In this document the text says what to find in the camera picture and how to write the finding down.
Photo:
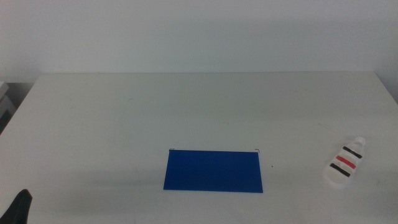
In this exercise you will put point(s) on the white striped sock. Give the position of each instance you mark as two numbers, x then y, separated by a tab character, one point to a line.
340	179

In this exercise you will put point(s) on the blue rectangular mat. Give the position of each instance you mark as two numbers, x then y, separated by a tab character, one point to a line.
214	174

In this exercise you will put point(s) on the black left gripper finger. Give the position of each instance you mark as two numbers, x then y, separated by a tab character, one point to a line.
18	208

